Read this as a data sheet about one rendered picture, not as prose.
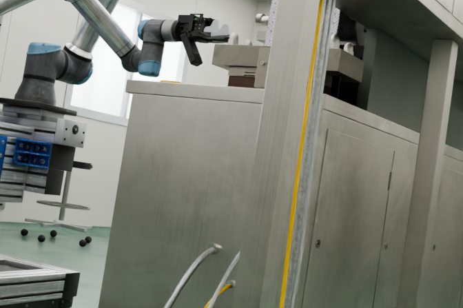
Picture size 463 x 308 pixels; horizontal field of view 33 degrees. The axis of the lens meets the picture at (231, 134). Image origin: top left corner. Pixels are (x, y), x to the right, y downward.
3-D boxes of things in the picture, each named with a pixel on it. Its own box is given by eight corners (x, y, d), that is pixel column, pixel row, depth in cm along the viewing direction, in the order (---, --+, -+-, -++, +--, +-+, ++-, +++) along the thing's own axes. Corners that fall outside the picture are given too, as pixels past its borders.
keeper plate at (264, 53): (257, 88, 213) (263, 49, 213) (289, 90, 207) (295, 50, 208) (252, 86, 210) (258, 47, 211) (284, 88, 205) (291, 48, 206)
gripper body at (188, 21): (204, 13, 246) (173, 13, 252) (200, 39, 245) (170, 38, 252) (217, 19, 252) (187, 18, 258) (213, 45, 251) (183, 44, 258)
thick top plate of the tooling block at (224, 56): (240, 75, 235) (242, 55, 236) (361, 83, 214) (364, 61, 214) (211, 64, 222) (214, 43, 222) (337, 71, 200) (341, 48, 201)
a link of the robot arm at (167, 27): (159, 38, 254) (174, 44, 261) (170, 39, 251) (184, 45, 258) (162, 16, 254) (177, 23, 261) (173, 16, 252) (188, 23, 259)
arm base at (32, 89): (5, 98, 278) (9, 72, 279) (32, 105, 292) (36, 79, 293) (38, 102, 272) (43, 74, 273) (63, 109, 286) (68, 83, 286)
